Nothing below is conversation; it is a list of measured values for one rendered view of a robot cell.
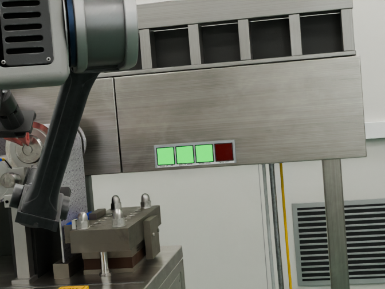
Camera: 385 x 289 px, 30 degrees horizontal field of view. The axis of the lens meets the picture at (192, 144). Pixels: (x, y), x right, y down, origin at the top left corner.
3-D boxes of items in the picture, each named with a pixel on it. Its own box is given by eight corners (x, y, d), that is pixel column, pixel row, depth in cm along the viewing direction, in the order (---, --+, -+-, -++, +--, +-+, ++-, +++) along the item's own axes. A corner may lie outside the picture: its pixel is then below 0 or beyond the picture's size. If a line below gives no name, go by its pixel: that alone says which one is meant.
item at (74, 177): (59, 233, 194) (54, 165, 193) (86, 218, 217) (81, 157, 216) (61, 233, 194) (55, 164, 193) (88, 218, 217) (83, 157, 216)
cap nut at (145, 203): (138, 209, 221) (137, 194, 220) (141, 207, 224) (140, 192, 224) (150, 208, 220) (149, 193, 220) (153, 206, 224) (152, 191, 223)
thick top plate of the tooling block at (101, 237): (71, 253, 189) (69, 230, 189) (112, 226, 228) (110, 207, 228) (130, 250, 186) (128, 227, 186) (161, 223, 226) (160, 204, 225)
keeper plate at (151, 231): (146, 259, 203) (142, 221, 202) (153, 252, 213) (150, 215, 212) (154, 258, 202) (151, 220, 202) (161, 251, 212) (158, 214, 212)
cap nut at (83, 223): (74, 230, 190) (73, 213, 189) (79, 227, 193) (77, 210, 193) (87, 229, 189) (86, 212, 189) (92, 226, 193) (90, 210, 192)
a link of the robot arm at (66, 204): (72, 197, 135) (15, 183, 133) (64, 226, 136) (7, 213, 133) (66, 171, 177) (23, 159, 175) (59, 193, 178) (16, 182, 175)
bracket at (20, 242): (11, 285, 189) (0, 170, 187) (20, 279, 195) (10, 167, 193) (28, 285, 188) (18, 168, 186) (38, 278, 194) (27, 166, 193)
